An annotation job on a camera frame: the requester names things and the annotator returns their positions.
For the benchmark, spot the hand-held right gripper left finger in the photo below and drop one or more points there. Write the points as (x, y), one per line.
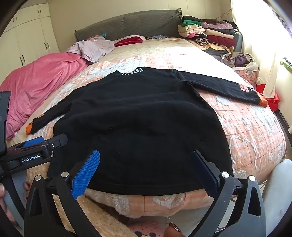
(86, 173)

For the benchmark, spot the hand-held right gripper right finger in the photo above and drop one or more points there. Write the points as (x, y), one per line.
(205, 173)

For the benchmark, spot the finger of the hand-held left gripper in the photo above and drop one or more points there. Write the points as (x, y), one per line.
(34, 141)
(57, 141)

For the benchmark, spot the black sweater with orange cuffs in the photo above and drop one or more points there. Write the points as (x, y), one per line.
(141, 123)

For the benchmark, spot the floral laundry basket with clothes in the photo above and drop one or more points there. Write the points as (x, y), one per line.
(239, 60)

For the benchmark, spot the pile of folded clothes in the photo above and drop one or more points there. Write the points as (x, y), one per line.
(212, 32)

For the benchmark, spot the person's left hand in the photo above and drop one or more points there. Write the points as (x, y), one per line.
(5, 209)

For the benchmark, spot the person's right hand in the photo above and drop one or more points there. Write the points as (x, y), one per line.
(172, 231)

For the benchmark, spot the peach checkered bedspread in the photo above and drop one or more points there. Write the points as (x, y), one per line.
(246, 130)

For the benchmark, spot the pink blanket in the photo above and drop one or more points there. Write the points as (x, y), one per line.
(38, 82)

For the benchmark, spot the pink dotted mat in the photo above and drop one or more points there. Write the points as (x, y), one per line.
(146, 227)

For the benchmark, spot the red bag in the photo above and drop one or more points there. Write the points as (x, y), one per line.
(272, 100)

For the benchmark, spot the lilac garment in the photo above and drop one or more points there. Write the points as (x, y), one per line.
(93, 47)

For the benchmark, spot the cream wardrobe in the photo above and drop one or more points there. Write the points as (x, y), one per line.
(29, 38)

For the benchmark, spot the red garment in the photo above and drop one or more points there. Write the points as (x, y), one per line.
(129, 41)

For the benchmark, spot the cream curtain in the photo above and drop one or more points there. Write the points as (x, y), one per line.
(262, 52)

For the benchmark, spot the green cloth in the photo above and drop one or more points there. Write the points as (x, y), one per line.
(286, 65)

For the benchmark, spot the grey bedside cabinet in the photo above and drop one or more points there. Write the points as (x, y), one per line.
(239, 41)

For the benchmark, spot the grey quilted headboard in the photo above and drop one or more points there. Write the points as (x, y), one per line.
(132, 25)

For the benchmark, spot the blue patterned garment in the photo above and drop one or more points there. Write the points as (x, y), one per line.
(157, 37)

